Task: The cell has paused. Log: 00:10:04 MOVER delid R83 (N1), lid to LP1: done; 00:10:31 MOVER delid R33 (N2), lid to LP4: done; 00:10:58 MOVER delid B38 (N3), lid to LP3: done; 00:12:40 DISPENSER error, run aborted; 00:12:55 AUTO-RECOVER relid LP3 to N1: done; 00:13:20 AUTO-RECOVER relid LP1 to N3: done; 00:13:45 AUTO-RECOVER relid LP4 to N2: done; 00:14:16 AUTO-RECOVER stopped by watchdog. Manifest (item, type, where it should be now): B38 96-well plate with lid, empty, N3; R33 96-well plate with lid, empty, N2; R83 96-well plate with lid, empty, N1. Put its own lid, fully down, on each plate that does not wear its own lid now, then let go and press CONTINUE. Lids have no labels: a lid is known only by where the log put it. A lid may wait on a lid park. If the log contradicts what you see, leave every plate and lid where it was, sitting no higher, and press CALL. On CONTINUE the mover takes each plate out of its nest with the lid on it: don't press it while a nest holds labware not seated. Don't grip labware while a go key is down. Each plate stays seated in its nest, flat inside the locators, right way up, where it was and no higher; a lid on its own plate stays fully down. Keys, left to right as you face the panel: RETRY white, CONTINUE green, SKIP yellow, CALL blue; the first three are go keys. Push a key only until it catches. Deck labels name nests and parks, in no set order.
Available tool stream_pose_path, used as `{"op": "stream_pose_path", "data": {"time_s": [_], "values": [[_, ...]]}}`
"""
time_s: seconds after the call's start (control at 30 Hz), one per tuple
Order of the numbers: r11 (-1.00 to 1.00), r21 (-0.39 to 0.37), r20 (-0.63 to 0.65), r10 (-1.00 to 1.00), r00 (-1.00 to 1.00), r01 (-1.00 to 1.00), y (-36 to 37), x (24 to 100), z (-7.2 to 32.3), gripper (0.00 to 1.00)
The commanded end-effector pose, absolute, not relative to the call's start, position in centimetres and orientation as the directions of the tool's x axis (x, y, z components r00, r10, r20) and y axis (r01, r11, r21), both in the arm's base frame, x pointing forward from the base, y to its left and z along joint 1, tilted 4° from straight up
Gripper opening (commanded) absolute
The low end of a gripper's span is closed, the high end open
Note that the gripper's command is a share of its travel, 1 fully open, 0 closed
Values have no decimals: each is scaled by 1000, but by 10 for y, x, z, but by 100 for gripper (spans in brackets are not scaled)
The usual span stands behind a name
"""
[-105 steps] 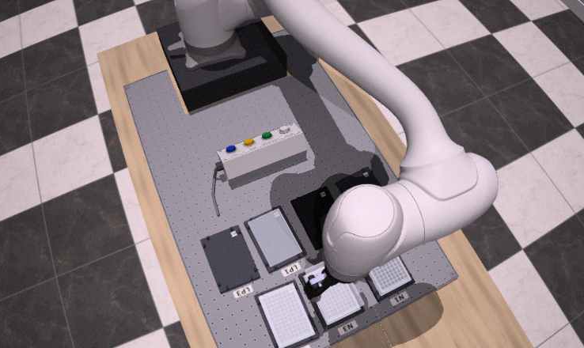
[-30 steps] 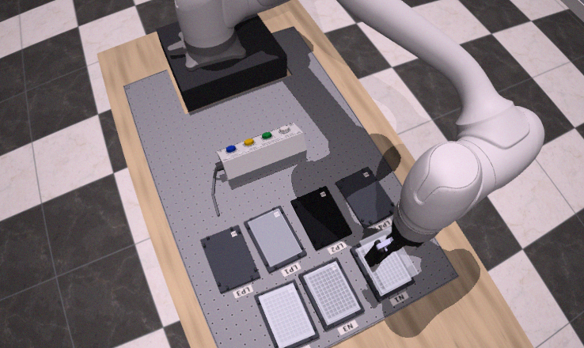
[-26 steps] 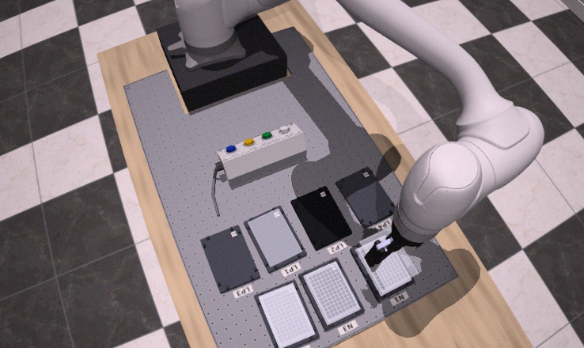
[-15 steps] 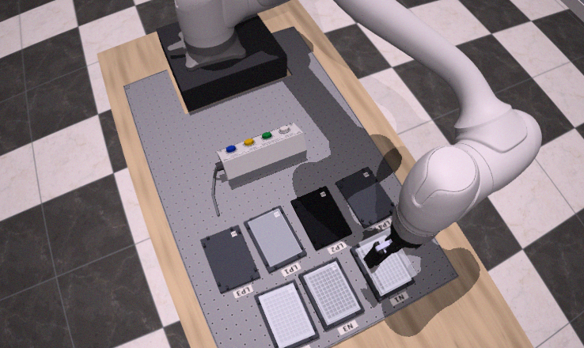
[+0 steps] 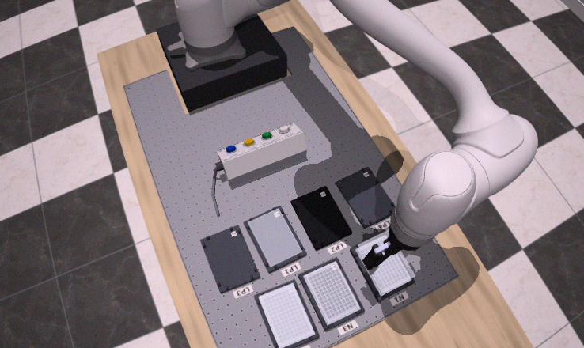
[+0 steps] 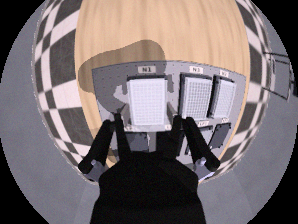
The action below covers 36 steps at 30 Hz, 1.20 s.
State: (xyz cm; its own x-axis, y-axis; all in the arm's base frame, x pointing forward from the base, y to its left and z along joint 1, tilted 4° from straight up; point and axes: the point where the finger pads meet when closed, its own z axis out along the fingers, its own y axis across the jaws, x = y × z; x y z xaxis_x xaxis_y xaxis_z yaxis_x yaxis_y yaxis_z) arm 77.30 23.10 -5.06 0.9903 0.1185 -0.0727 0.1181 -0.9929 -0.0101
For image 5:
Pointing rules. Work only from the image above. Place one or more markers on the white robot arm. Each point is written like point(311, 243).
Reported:
point(440, 189)

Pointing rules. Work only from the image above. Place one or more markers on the white button panel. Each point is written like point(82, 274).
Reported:
point(261, 154)

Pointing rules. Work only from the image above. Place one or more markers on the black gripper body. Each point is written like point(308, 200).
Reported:
point(396, 244)

